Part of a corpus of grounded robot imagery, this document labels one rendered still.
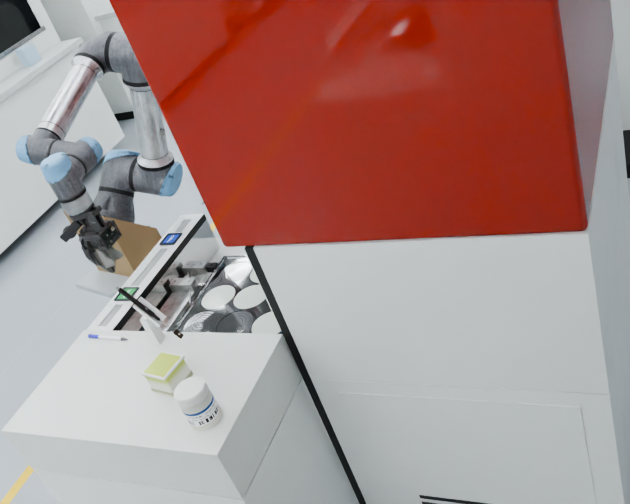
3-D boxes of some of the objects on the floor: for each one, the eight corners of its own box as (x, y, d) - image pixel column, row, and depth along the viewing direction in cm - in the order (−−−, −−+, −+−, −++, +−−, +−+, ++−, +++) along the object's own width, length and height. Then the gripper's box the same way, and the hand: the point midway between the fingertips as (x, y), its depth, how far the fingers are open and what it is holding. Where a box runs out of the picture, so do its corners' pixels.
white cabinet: (433, 410, 266) (374, 229, 223) (352, 684, 198) (243, 500, 154) (281, 400, 296) (202, 238, 252) (163, 635, 227) (28, 469, 184)
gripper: (85, 218, 186) (122, 282, 198) (105, 198, 193) (140, 261, 204) (60, 219, 190) (98, 282, 202) (81, 200, 197) (116, 261, 208)
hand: (109, 268), depth 204 cm, fingers closed
